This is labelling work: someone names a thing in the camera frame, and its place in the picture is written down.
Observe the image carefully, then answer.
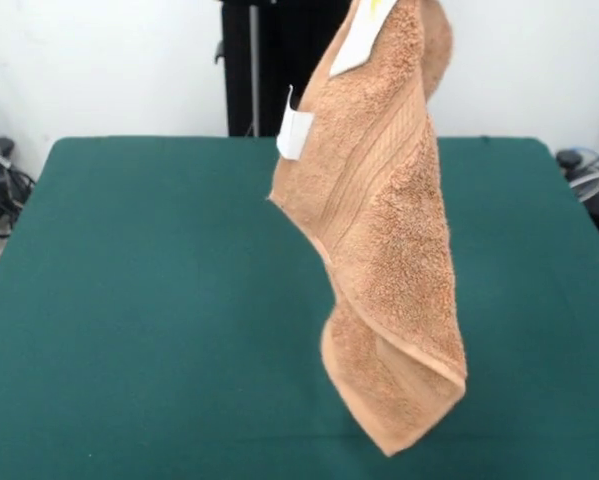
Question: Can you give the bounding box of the tan terry towel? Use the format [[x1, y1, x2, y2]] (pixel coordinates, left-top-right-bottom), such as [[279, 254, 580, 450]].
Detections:
[[266, 0, 468, 444]]

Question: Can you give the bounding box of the dark green tablecloth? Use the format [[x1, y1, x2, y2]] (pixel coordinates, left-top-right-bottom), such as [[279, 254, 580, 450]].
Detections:
[[0, 135, 599, 480]]

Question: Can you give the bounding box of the small black round device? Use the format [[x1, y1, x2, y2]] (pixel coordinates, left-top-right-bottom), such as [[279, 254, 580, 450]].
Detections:
[[556, 149, 583, 174]]

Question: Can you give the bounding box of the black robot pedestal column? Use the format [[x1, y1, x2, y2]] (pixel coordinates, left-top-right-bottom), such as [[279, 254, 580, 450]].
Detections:
[[213, 0, 353, 137]]

